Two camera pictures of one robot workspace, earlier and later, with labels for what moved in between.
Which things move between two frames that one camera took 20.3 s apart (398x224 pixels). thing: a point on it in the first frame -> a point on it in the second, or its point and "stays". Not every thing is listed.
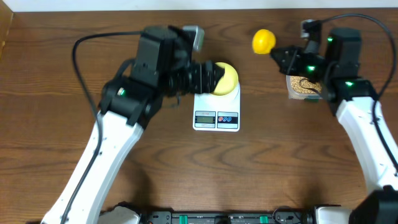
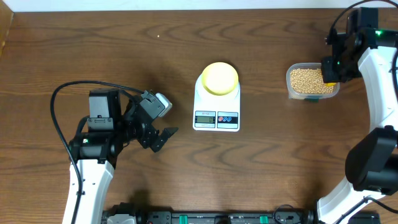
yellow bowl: (229, 82) stays
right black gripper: (288, 66) -> (329, 76)
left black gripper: (195, 71) -> (148, 139)
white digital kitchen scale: (215, 112) stays
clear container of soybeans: (301, 88) stays
